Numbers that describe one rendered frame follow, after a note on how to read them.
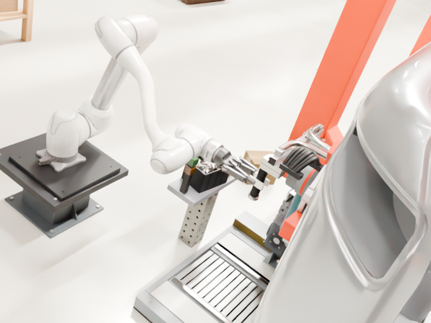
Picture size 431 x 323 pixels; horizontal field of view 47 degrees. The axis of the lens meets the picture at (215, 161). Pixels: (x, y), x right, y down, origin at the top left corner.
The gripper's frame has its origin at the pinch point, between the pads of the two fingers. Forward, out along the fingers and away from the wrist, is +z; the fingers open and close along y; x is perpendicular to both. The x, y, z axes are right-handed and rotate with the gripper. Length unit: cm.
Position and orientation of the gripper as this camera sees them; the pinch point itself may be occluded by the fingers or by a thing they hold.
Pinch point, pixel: (258, 181)
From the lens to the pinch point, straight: 193.5
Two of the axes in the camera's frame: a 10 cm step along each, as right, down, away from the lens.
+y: -5.8, 3.1, -7.6
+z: 7.7, 5.1, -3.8
